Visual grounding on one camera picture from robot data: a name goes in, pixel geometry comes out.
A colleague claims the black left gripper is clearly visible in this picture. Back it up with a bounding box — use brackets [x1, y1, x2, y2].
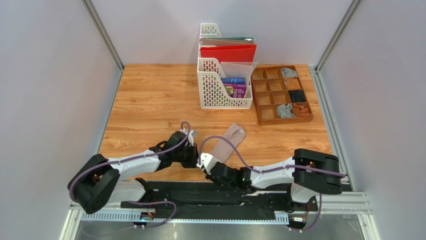
[173, 143, 203, 168]

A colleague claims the pink underwear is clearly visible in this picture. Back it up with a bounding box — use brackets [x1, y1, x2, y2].
[210, 123, 246, 164]

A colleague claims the grey underwear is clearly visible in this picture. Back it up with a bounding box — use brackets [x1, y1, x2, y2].
[276, 103, 295, 119]

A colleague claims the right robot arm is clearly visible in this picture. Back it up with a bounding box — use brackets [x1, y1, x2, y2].
[196, 148, 345, 204]

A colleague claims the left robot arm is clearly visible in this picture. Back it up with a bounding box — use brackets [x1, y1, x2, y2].
[67, 129, 198, 214]

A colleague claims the white file organizer rack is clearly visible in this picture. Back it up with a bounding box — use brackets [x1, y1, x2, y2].
[197, 23, 255, 110]

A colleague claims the purple book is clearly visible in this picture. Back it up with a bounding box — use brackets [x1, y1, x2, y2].
[223, 83, 247, 99]

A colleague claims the blue book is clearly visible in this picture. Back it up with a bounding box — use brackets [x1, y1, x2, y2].
[221, 77, 247, 85]

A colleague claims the orange rolled cloth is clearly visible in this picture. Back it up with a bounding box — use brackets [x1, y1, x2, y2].
[292, 103, 312, 118]

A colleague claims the wooden compartment tray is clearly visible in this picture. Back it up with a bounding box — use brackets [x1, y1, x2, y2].
[251, 65, 314, 126]

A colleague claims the translucent plastic folder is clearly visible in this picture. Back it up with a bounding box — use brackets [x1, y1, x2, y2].
[220, 61, 258, 85]

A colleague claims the black rolled cloth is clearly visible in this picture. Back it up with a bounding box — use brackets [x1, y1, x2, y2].
[288, 89, 307, 103]

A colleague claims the brown rolled cloth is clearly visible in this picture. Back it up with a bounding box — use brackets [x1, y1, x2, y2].
[285, 78, 302, 90]

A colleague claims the grey rolled cloth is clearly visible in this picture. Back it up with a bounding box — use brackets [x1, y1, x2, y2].
[280, 67, 298, 78]

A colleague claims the red folder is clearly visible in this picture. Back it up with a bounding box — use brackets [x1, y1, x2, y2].
[199, 44, 257, 63]

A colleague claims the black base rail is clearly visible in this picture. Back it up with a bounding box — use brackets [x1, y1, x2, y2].
[88, 180, 354, 227]

